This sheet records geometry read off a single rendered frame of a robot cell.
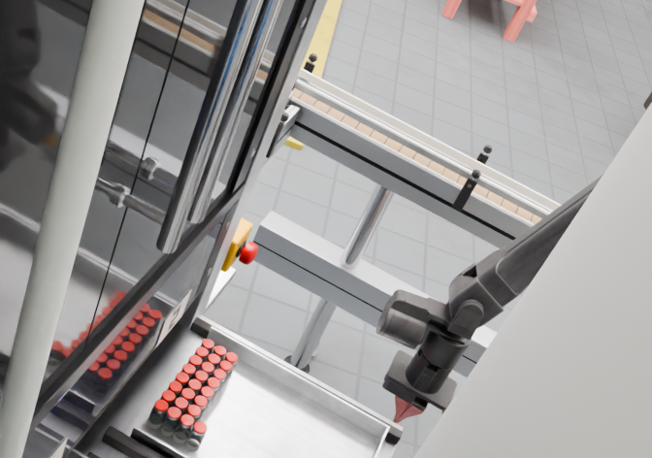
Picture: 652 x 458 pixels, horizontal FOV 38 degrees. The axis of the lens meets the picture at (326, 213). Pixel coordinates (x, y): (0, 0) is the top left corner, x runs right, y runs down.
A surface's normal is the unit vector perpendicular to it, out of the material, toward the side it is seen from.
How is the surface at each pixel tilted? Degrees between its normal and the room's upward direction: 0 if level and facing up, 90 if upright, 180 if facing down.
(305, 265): 90
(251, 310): 0
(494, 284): 75
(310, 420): 0
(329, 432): 0
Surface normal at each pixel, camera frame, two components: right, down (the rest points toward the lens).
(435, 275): 0.34, -0.74
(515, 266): -0.03, 0.23
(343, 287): -0.33, 0.48
